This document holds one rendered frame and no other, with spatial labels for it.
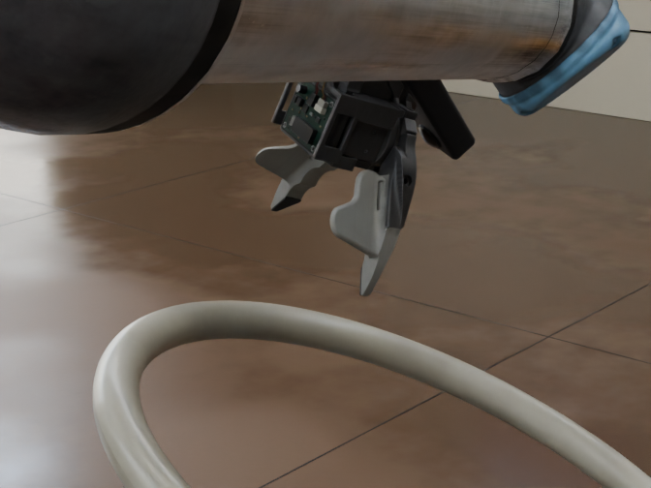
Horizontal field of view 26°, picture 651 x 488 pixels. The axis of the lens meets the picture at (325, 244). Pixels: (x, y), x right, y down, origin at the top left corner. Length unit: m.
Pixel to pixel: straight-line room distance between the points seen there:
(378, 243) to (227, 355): 3.48
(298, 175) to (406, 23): 0.56
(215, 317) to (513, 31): 0.42
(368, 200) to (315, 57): 0.52
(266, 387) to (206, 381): 0.19
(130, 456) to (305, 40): 0.38
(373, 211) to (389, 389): 3.21
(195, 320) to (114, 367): 0.14
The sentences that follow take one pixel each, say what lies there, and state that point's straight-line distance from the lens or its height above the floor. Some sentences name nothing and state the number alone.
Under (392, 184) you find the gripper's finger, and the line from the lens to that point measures 1.05.
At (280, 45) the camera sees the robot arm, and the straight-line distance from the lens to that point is 0.51.
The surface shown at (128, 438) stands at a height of 1.30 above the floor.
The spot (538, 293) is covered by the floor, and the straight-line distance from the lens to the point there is 5.13.
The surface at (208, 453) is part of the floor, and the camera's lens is 3.86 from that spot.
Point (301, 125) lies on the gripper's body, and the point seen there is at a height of 1.43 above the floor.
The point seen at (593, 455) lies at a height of 1.16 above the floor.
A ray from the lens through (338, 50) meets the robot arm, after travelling 0.56.
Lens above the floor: 1.65
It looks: 17 degrees down
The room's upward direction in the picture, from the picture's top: straight up
